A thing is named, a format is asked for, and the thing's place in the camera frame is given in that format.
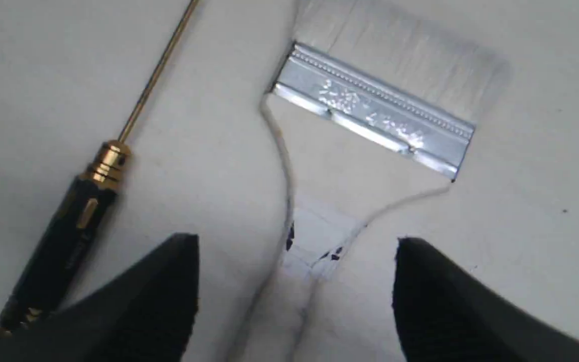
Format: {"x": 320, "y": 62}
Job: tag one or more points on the wide wooden paint brush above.
{"x": 372, "y": 110}

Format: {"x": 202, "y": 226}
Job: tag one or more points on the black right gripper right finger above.
{"x": 442, "y": 313}

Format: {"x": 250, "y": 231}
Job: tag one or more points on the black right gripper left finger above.
{"x": 145, "y": 314}

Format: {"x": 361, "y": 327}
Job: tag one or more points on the black gold precision screwdriver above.
{"x": 71, "y": 232}

